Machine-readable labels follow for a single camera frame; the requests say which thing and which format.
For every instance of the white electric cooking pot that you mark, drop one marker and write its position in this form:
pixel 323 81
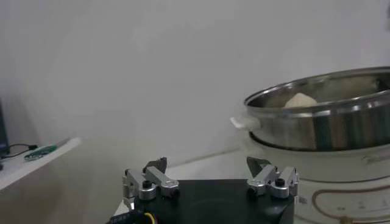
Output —
pixel 304 170

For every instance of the perforated steel steamer basket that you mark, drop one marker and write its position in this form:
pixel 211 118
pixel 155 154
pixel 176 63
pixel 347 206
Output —
pixel 304 131

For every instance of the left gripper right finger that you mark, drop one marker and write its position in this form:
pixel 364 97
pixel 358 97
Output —
pixel 265 178

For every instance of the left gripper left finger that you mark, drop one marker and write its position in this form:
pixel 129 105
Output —
pixel 158 179

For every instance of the white side table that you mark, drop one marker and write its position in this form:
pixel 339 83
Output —
pixel 30 169

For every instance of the white steamed baozi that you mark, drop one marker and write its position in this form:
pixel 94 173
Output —
pixel 300 101

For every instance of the black laptop screen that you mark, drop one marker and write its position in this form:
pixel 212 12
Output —
pixel 3 134

